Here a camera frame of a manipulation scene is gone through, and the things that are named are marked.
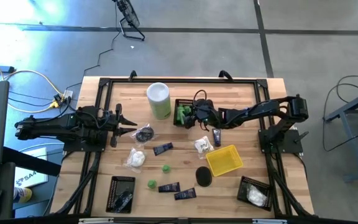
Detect yellow and blue can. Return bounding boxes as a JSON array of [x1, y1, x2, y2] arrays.
[[12, 186, 33, 203]]

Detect white printed box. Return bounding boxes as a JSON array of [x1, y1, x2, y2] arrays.
[[13, 147, 49, 189]]

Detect black oval hairbrush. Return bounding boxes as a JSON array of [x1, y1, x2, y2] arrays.
[[195, 166, 213, 188]]

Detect cream yellow floor cable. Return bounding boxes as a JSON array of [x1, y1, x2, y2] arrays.
[[0, 51, 67, 113]]

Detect black fan power cord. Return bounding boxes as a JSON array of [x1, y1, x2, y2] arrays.
[[64, 0, 119, 91]]

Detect yellow plastic basket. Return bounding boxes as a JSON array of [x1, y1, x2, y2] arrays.
[[205, 144, 244, 177]]

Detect black floor fan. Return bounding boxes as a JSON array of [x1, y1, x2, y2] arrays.
[[113, 0, 146, 42]]

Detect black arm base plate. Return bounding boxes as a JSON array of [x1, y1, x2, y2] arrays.
[[56, 127, 107, 153], [258, 128, 310, 155]]

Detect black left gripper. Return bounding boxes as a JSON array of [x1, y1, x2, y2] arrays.
[[99, 103, 138, 147]]

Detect black plastic mesh basket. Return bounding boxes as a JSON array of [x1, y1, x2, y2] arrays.
[[173, 98, 197, 128], [236, 175, 273, 212], [106, 175, 136, 214]]

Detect green disinfecting wipes canister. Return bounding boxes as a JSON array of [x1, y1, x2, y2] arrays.
[[146, 82, 172, 120]]

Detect printed clear bag white cotton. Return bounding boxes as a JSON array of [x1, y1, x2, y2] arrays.
[[193, 136, 214, 160]]

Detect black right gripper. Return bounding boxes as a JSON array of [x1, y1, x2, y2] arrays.
[[184, 98, 222, 129]]

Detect clear bag black hair ties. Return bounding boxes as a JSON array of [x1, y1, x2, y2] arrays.
[[112, 189, 134, 212], [130, 123, 158, 146]]

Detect navy blue toiletry tube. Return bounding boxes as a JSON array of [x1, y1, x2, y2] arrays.
[[158, 182, 181, 194], [152, 142, 174, 157], [212, 128, 222, 147], [174, 187, 197, 201]]

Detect clear bag of white cotton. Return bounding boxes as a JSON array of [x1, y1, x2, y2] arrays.
[[246, 185, 269, 207]]

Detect blue grey metal stand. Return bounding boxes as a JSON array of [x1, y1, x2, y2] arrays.
[[323, 85, 358, 183]]

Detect clear bag of cotton swabs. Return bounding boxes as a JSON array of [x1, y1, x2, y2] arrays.
[[122, 147, 147, 174]]

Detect black floor cable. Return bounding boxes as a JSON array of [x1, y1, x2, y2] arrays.
[[323, 74, 358, 153]]

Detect black desk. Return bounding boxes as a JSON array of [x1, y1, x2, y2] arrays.
[[0, 146, 62, 220]]

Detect white bracket strip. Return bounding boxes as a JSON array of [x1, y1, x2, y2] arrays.
[[252, 218, 288, 224], [78, 217, 115, 224]]

